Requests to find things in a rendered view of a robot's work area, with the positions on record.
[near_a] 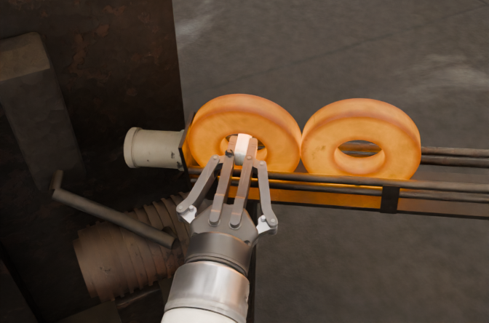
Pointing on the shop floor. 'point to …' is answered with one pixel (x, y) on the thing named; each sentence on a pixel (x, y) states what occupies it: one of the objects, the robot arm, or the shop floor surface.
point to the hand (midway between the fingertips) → (244, 140)
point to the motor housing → (133, 260)
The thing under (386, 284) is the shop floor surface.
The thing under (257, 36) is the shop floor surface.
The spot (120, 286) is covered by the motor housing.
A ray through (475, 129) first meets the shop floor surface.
